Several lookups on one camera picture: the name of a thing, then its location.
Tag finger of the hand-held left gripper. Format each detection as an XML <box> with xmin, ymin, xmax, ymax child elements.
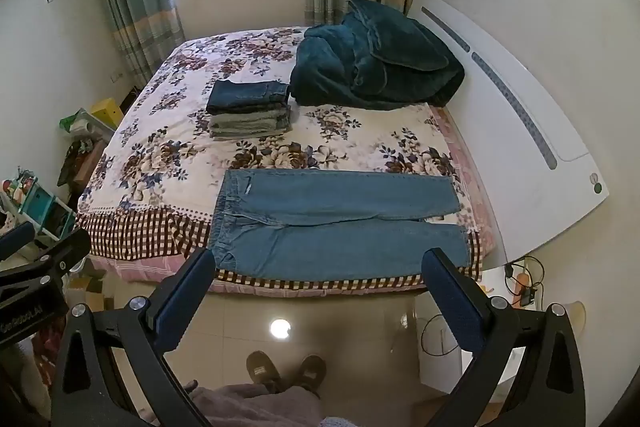
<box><xmin>0</xmin><ymin>223</ymin><xmax>37</xmax><ymax>260</ymax></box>
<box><xmin>0</xmin><ymin>228</ymin><xmax>92</xmax><ymax>293</ymax></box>

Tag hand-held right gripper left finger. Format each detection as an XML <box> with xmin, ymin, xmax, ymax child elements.
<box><xmin>50</xmin><ymin>248</ymin><xmax>217</xmax><ymax>427</ymax></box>

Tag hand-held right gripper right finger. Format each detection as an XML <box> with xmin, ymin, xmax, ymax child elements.
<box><xmin>421</xmin><ymin>248</ymin><xmax>587</xmax><ymax>427</ymax></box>

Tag light blue jeans pants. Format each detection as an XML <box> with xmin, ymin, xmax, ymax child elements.
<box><xmin>207</xmin><ymin>169</ymin><xmax>473</xmax><ymax>282</ymax></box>

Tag folded grey pants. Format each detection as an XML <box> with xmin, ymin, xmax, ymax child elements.
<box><xmin>209</xmin><ymin>106</ymin><xmax>292</xmax><ymax>140</ymax></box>

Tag teal white storage rack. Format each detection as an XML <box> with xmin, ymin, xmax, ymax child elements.
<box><xmin>0</xmin><ymin>167</ymin><xmax>78</xmax><ymax>243</ymax></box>

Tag white nightstand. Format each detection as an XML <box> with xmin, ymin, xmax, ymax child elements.
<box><xmin>415</xmin><ymin>267</ymin><xmax>526</xmax><ymax>393</ymax></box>

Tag power strip with plugs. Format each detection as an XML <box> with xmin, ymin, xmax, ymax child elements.
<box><xmin>504</xmin><ymin>257</ymin><xmax>546</xmax><ymax>309</ymax></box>

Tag dark printed box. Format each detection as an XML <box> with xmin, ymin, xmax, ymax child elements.
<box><xmin>57</xmin><ymin>138</ymin><xmax>108</xmax><ymax>188</ymax></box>

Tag pink checked under sheet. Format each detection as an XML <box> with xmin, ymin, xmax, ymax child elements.
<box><xmin>90</xmin><ymin>106</ymin><xmax>502</xmax><ymax>295</ymax></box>

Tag brown slipper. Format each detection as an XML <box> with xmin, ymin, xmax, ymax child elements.
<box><xmin>246</xmin><ymin>350</ymin><xmax>281</xmax><ymax>390</ymax></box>
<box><xmin>295</xmin><ymin>354</ymin><xmax>327</xmax><ymax>399</ymax></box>

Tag green plastic bag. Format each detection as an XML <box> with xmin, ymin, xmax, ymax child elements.
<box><xmin>60</xmin><ymin>108</ymin><xmax>101</xmax><ymax>135</ymax></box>

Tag person's grey trousers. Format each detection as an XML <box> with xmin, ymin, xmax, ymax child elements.
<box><xmin>192</xmin><ymin>383</ymin><xmax>361</xmax><ymax>427</ymax></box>

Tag white bed headboard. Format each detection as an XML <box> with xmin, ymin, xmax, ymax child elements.
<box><xmin>406</xmin><ymin>0</ymin><xmax>611</xmax><ymax>268</ymax></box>

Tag yellow box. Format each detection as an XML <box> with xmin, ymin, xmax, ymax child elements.
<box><xmin>90</xmin><ymin>98</ymin><xmax>125</xmax><ymax>130</ymax></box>

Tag floral bed sheet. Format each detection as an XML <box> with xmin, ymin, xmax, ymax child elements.
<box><xmin>75</xmin><ymin>26</ymin><xmax>483</xmax><ymax>295</ymax></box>

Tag folded dark blue jeans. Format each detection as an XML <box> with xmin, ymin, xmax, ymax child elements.
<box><xmin>206</xmin><ymin>80</ymin><xmax>291</xmax><ymax>115</ymax></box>

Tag teal plush blanket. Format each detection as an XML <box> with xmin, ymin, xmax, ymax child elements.
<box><xmin>290</xmin><ymin>0</ymin><xmax>466</xmax><ymax>110</ymax></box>

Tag black cable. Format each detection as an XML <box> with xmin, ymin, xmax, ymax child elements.
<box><xmin>420</xmin><ymin>312</ymin><xmax>462</xmax><ymax>356</ymax></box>

